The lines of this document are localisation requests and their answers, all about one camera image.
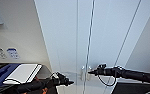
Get white door handle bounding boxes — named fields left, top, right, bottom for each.
left=86, top=65, right=92, bottom=82
left=80, top=65, right=86, bottom=82

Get white wardrobe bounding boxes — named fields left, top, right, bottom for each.
left=33, top=0, right=150, bottom=94

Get blue plastic case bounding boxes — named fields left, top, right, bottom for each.
left=0, top=63, right=21, bottom=89

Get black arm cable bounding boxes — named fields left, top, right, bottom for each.
left=96, top=74, right=118, bottom=87

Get orange metal frame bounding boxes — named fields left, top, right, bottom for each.
left=31, top=76, right=51, bottom=94

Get blue wall sticker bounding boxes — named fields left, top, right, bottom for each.
left=6, top=47, right=21, bottom=61

